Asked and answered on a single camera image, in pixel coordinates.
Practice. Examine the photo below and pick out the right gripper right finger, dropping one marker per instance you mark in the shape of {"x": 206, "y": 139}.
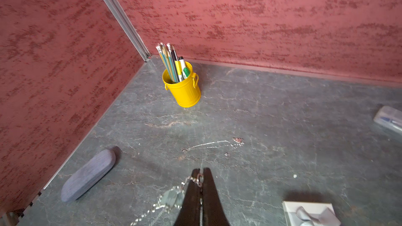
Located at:
{"x": 213, "y": 213}

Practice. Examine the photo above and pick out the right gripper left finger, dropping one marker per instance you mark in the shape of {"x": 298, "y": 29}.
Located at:
{"x": 190, "y": 213}

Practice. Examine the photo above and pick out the purple glasses case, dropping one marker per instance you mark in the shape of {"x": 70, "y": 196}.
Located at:
{"x": 88, "y": 175}

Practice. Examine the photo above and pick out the yellow pencil cup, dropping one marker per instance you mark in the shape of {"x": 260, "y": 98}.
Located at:
{"x": 186, "y": 93}

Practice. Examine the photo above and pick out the bundle of coloured pencils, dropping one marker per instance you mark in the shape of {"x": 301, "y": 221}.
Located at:
{"x": 176, "y": 69}

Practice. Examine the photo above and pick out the clear plastic pencil case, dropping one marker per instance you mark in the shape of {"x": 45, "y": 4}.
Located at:
{"x": 389, "y": 118}

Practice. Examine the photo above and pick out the left aluminium corner post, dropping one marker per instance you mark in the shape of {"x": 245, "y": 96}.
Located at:
{"x": 125, "y": 23}

